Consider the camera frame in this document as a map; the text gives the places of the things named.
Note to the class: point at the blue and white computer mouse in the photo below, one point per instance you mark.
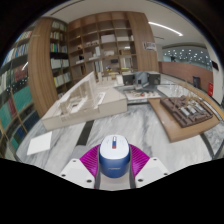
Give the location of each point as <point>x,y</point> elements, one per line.
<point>114,156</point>

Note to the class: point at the wooden shelf unit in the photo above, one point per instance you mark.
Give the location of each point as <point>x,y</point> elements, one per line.
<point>106,46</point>

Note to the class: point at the bookshelf full of books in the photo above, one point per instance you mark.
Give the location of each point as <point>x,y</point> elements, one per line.
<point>15,83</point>

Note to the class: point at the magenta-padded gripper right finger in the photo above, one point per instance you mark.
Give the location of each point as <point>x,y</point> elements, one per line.
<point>150,170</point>

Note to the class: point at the white paper sheet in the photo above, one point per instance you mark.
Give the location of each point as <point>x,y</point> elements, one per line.
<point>40,143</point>

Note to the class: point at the dark brown architectural model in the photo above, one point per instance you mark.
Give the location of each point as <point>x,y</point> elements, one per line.
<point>186,111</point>

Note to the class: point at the white architectural model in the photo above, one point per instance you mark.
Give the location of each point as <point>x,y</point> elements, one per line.
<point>100,106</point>

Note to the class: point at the grey architectural model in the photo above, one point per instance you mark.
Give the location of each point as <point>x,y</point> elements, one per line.
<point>140,80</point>

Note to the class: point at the light wooden base board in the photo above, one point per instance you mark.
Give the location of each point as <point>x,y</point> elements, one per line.
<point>173,128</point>

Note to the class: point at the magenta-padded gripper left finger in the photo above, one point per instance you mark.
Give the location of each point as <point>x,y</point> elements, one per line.
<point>77,170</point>

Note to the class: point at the white wall sign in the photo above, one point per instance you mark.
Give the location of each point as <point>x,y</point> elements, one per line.
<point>150,46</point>

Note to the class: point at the group of small ceiling lights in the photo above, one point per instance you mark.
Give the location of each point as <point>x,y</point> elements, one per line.
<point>188,55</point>

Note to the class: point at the long ceiling light strip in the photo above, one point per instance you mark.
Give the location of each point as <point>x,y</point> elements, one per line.
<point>165,28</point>

